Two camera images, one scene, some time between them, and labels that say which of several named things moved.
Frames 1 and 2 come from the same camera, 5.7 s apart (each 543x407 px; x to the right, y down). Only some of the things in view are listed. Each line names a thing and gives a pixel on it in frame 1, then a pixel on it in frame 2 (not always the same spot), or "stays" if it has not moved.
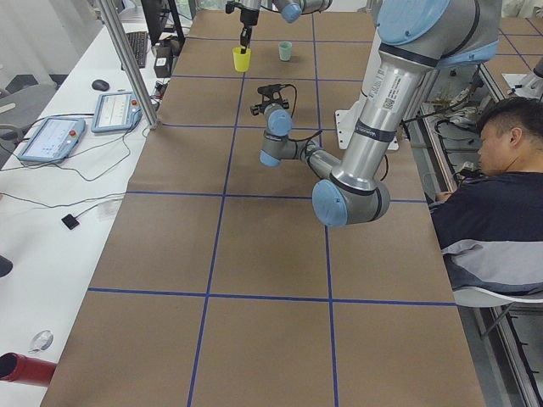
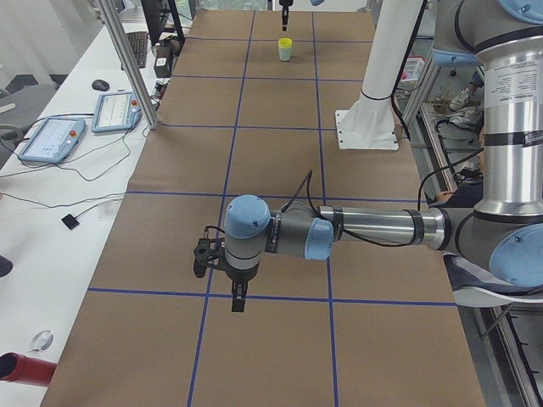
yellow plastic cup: [242, 59] to [284, 42]
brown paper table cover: [219, 287] stays
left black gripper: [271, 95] to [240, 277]
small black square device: [70, 221] stays
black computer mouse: [100, 85] stays
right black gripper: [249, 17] to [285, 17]
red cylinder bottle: [18, 368] stays
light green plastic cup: [285, 50] stays
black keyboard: [138, 42] stays
